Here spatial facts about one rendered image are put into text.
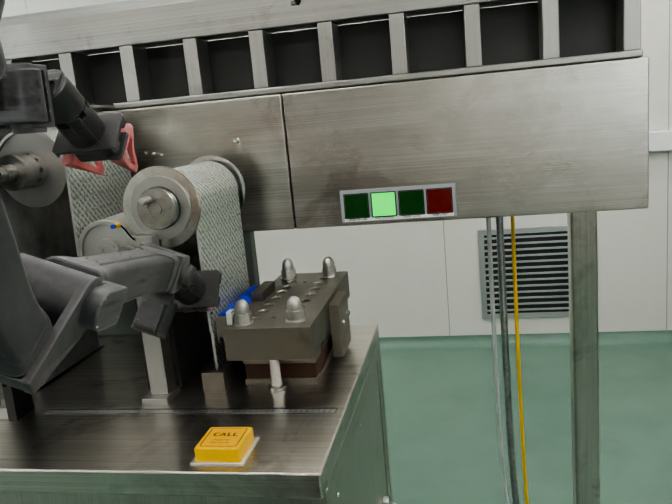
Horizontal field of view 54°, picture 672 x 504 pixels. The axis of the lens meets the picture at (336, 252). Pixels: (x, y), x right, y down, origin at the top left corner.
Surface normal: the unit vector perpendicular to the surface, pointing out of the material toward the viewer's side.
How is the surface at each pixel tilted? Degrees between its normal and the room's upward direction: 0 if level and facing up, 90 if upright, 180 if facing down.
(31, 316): 105
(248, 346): 90
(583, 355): 90
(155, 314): 70
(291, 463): 0
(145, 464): 0
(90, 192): 92
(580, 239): 90
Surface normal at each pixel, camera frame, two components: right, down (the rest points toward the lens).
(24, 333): 0.96, 0.24
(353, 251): -0.18, 0.22
